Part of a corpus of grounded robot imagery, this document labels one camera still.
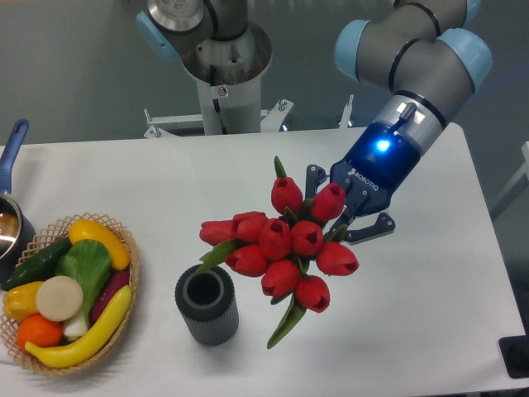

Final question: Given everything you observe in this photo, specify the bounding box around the black cable on pedestal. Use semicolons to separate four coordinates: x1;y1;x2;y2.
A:
208;65;228;135

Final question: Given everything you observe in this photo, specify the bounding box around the green bok choy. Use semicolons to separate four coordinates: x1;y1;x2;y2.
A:
55;240;112;341

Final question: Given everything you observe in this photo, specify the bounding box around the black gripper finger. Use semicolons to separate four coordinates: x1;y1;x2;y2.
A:
345;212;396;245
304;164;329;199

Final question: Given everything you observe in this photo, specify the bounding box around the green cucumber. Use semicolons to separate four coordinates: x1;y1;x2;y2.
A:
1;238;72;291

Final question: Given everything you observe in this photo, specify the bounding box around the woven wicker basket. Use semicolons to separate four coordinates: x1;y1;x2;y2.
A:
1;213;139;375

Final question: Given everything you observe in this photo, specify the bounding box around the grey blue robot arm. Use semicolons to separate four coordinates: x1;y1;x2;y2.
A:
136;1;493;244

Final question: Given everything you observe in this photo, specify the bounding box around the red tulip bouquet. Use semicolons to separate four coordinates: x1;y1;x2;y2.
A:
198;159;360;348

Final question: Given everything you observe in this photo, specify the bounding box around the blue handled saucepan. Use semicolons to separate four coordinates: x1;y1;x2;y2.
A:
1;119;36;280

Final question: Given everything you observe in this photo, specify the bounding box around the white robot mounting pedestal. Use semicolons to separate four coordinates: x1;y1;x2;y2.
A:
136;12;293;138

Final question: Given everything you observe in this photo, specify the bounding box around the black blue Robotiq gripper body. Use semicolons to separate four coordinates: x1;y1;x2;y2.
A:
330;93;446;217

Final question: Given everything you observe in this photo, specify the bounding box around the orange fruit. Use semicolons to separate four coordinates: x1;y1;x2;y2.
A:
17;314;63;351

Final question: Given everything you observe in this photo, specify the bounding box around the dark grey ribbed vase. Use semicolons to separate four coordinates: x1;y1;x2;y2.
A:
174;265;239;346

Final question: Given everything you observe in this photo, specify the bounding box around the purple sweet potato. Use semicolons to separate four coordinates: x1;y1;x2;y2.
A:
90;270;130;324

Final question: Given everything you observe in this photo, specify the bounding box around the white metal frame right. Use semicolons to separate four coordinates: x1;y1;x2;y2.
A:
489;141;528;222

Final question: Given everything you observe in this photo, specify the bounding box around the yellow bell pepper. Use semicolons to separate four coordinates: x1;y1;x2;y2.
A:
2;281;44;322

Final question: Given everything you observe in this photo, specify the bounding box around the black device at table edge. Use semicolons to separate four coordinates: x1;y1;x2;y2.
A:
498;335;528;379

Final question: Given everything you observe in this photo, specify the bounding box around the yellow banana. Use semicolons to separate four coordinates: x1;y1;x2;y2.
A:
25;285;132;369

